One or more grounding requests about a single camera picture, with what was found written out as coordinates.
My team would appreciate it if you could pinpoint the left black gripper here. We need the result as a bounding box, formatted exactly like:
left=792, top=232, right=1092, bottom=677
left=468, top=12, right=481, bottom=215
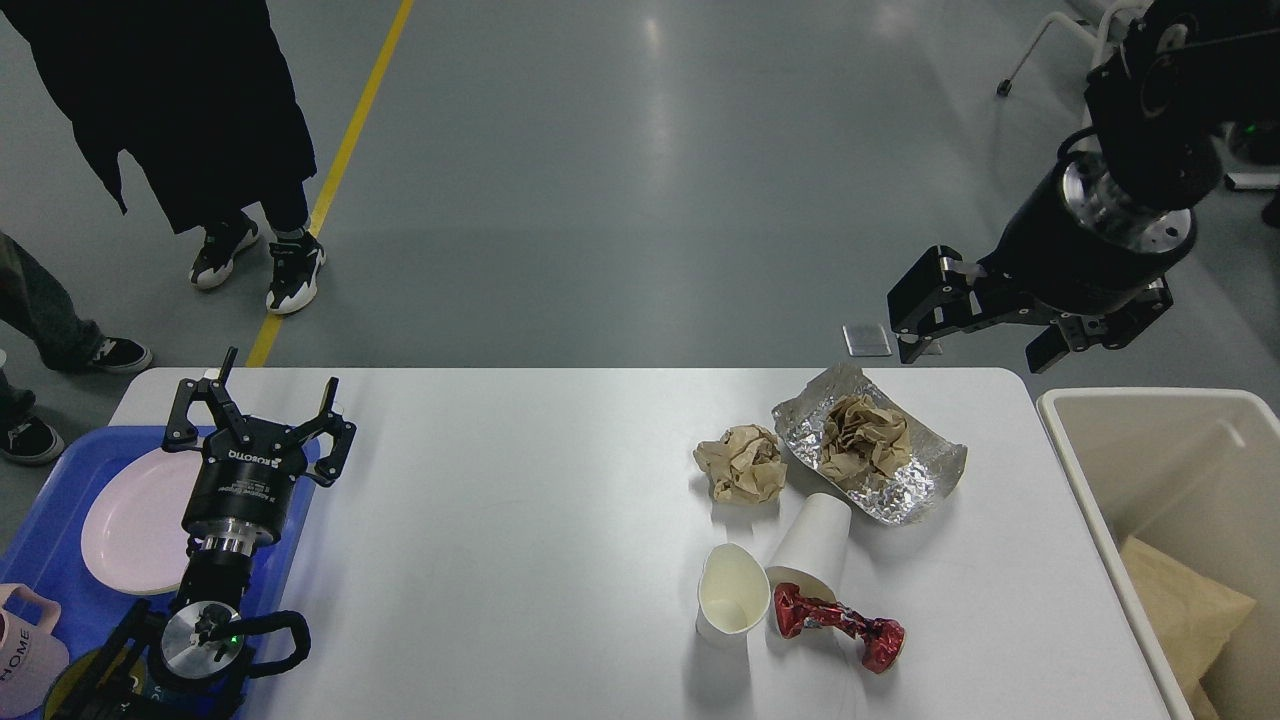
left=163, top=347, right=358, bottom=556

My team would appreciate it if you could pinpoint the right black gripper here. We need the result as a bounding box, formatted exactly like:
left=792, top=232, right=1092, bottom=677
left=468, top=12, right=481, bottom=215
left=887, top=155, right=1198, bottom=374

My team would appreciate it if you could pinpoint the pink plate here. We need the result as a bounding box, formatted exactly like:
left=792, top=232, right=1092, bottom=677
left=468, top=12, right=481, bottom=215
left=79, top=448, right=202, bottom=596

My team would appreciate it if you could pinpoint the brown paper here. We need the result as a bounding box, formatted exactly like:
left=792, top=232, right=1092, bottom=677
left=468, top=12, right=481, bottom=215
left=817, top=395, right=913, bottom=493

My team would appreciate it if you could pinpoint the dark teal mug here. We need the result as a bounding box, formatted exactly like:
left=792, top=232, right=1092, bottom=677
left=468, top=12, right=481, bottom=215
left=40, top=647, right=147, bottom=719

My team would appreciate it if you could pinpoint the brown paper bag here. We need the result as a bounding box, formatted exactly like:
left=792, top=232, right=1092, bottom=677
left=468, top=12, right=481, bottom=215
left=1120, top=536, right=1256, bottom=719

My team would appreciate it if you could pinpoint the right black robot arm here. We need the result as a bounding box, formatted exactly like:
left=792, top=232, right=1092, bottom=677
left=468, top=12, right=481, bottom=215
left=887, top=1, right=1279, bottom=373

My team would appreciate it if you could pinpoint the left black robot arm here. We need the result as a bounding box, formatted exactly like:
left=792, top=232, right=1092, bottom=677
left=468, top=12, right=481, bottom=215
left=42, top=348, right=357, bottom=719

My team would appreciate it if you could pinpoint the left metal floor plate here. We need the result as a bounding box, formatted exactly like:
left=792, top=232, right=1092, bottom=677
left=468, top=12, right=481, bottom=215
left=842, top=324, right=893, bottom=357

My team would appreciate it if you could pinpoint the shoe at edge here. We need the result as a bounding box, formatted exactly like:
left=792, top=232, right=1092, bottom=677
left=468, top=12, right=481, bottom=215
left=0, top=232, right=155, bottom=375
left=1, top=372, right=67, bottom=468

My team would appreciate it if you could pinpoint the aluminium foil sheet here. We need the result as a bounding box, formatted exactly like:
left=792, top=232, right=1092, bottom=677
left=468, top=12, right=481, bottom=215
left=772, top=364, right=968, bottom=527

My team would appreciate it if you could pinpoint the beige plastic bin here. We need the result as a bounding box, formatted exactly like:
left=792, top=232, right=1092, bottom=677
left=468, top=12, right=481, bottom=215
left=1037, top=388, right=1279, bottom=719

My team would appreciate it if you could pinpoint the white bar on floor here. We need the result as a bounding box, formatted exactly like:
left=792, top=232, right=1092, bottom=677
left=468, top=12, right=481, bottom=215
left=1224, top=170, right=1280, bottom=192

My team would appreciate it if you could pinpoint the crumpled brown paper ball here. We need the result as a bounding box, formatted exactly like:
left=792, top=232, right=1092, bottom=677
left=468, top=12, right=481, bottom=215
left=692, top=424, right=787, bottom=506

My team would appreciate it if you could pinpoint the lying white paper cup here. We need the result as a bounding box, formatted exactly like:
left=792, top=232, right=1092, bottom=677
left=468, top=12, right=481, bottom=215
left=765, top=495, right=852, bottom=602

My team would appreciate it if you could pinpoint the pink mug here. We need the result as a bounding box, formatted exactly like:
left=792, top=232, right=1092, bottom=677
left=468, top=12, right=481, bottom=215
left=1, top=583, right=70, bottom=719

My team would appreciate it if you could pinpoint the person in black coat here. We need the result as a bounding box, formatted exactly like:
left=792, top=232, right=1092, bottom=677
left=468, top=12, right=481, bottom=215
left=3, top=1, right=326, bottom=315

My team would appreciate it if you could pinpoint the red foil wrapper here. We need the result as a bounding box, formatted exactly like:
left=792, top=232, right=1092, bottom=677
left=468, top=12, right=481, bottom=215
left=772, top=582, right=906, bottom=674

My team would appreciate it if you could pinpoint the upright white paper cup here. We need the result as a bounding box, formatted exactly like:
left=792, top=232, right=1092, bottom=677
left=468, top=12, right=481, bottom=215
left=695, top=543, right=771, bottom=650

